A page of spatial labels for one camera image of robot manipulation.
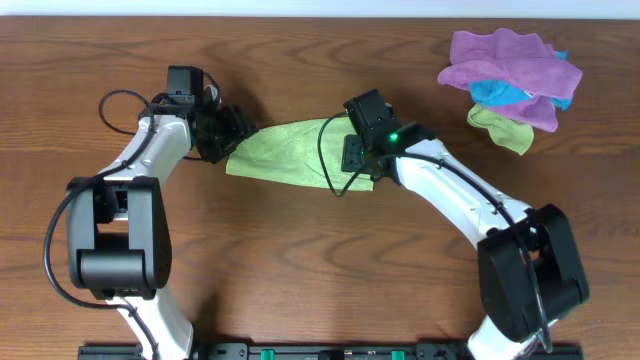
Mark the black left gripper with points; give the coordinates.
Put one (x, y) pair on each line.
(232, 128)

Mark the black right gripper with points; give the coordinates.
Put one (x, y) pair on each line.
(349, 160)

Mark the light green microfiber cloth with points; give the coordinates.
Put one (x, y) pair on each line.
(305, 153)

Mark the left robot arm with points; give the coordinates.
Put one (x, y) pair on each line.
(118, 238)

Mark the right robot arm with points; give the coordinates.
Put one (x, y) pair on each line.
(530, 271)

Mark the blue microfiber cloth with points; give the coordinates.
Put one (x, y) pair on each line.
(496, 93)

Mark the purple microfiber cloth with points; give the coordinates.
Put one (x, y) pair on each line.
(524, 61)

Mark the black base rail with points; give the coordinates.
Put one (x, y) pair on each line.
(242, 351)

